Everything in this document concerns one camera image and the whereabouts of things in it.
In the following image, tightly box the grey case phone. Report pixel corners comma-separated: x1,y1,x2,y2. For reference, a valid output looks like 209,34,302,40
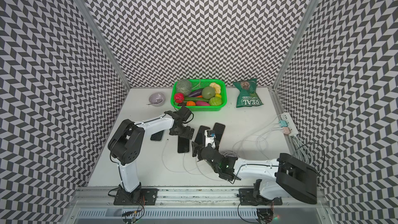
177,136,190,153

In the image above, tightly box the black phone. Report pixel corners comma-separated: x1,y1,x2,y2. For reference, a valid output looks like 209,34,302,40
150,131,164,142

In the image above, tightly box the white charging cables bundle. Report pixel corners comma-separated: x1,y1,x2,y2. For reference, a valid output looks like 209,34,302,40
161,114,312,181

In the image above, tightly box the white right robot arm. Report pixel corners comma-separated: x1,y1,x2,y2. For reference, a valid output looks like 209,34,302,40
192,143,318,205

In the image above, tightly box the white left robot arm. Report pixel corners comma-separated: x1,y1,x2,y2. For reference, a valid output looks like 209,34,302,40
108,106,194,193

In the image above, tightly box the orange pumpkin toy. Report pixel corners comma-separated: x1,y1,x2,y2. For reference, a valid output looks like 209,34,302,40
186,101,196,106

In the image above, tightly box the green cucumber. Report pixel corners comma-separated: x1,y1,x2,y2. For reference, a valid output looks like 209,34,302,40
184,97,209,102

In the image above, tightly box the red strawberry toy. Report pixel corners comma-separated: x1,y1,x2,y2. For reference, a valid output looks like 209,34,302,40
174,93,184,104

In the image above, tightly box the magenta sweet potato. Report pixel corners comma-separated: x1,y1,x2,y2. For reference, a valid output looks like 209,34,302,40
195,101,210,106

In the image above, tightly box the lilac bowl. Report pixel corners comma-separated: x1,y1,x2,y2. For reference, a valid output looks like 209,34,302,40
148,92,165,107

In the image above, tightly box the green plastic basket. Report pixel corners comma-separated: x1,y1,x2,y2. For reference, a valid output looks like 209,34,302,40
171,79,227,112

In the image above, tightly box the purple eggplant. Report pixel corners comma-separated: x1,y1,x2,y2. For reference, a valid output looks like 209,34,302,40
188,89,203,97

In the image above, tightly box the netted green melon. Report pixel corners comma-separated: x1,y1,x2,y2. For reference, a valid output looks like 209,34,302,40
176,79,192,96

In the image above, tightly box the green cabbage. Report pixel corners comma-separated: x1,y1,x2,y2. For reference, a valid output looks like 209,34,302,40
209,96,223,106

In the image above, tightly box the pale green round fruit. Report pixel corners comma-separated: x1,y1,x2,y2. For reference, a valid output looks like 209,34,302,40
202,86,216,100

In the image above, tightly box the pink usb plug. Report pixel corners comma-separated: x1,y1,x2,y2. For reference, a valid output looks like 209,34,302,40
282,127,292,135

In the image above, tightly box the green chips bag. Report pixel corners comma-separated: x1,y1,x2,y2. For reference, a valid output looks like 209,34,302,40
233,78,263,108

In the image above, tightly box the teal usb plug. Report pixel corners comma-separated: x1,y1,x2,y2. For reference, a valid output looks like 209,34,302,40
278,120,288,127

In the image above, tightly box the white usb power strip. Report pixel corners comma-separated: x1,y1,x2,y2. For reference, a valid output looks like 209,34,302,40
280,112,299,136

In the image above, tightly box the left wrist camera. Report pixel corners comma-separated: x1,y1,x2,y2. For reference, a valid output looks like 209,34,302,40
178,106,192,122

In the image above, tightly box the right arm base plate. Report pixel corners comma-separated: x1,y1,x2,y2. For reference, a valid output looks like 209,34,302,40
237,188,283,206

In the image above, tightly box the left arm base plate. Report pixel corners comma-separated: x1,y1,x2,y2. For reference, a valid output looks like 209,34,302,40
114,187,159,206

